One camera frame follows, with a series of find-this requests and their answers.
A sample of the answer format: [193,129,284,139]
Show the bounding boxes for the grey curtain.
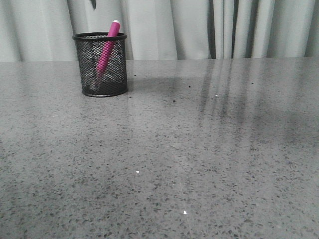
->
[0,0,319,62]

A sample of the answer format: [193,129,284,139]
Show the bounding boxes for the grey orange scissors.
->
[90,0,96,10]

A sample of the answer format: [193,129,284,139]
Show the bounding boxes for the black mesh pen bin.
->
[72,32,128,97]

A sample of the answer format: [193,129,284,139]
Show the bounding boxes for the pink pen white cap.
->
[96,20,121,78]

